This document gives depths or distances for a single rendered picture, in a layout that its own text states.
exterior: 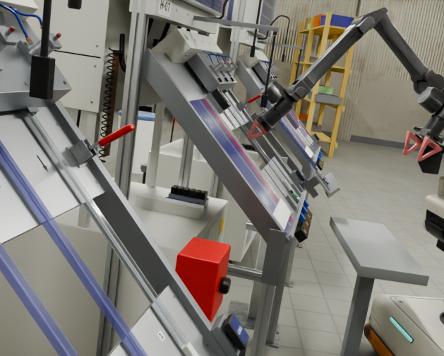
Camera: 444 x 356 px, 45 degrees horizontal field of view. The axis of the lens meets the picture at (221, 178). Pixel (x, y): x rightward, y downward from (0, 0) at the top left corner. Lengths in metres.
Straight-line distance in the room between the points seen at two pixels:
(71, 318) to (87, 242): 0.28
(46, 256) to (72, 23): 0.76
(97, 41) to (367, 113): 9.29
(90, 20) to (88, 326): 1.00
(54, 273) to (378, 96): 9.34
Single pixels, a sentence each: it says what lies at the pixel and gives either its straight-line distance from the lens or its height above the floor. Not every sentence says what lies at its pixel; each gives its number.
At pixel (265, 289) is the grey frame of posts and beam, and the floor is 0.57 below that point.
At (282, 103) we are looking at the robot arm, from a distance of 2.04.
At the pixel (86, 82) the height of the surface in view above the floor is 1.09.
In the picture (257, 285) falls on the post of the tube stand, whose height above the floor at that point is 0.19.
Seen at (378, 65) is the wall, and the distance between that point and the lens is 10.77.
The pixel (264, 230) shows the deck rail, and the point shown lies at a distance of 1.64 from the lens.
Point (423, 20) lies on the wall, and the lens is 11.00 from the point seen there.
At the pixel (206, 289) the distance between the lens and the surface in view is 1.25.
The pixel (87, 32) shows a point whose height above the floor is 1.24.
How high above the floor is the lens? 1.23
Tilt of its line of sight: 13 degrees down
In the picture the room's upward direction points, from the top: 8 degrees clockwise
